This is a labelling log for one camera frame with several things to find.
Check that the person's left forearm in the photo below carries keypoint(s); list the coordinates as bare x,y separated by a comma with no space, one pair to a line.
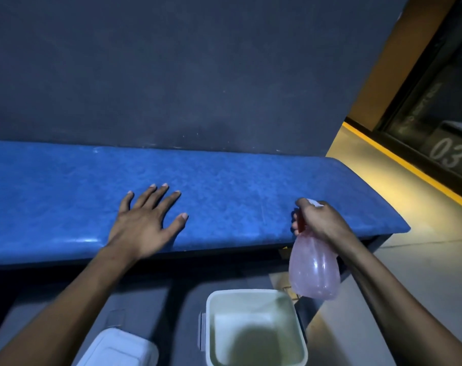
51,308

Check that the person's right hand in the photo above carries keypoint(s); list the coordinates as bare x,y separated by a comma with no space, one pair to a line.
322,221

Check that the white square plastic bucket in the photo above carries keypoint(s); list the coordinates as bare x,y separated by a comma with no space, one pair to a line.
254,329

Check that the white plastic lid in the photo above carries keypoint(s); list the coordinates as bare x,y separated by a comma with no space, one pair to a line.
118,348

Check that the person's left hand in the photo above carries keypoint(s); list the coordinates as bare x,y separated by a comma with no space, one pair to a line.
139,228

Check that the person's left thumb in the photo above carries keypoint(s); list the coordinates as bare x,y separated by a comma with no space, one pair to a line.
175,225

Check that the blue padded bench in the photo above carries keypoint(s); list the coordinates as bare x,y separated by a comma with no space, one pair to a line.
185,194

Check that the person's right thumb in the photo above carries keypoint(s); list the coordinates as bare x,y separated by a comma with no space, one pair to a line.
305,204

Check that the person's left middle finger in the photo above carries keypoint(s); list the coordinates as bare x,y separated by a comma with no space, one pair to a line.
157,196

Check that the dark glass door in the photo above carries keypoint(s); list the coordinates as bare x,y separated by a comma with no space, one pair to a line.
433,102

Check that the person's right forearm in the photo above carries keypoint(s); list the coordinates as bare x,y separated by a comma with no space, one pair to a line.
402,304

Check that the pink translucent spray bottle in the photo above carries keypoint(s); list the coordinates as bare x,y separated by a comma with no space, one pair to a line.
313,266

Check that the person's left little finger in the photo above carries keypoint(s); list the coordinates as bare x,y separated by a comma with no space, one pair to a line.
126,201

